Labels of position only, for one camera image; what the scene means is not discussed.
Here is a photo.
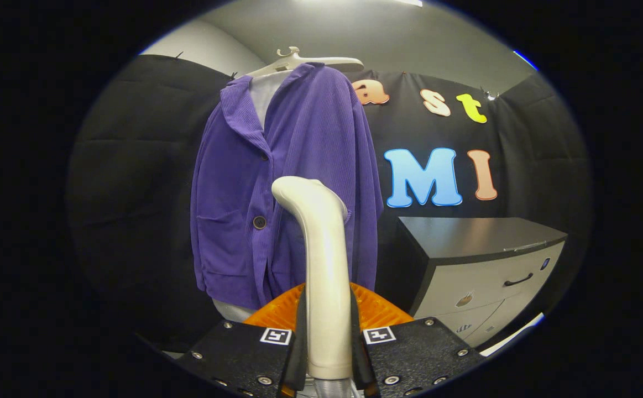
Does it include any grey cabinet with black top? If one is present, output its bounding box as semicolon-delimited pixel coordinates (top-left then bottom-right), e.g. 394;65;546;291
375;216;568;349

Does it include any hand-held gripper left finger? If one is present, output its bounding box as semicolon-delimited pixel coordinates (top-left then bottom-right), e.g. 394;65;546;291
175;283;308;398

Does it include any white clothes hanger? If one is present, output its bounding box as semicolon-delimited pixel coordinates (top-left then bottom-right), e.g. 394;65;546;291
244;46;365;78

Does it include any purple corduroy jacket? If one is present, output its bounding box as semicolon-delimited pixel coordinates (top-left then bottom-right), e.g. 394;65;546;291
190;62;384;310

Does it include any white sheet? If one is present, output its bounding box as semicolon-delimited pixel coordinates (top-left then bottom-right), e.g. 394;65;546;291
479;312;546;357

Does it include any white garment steamer head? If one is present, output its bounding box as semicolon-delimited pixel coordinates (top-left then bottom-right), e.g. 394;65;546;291
271;176;355;381

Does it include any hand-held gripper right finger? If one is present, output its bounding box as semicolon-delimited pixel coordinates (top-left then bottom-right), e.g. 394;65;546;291
349;282;488;398

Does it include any white shirt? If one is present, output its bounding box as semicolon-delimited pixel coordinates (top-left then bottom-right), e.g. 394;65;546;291
213;71;294;323

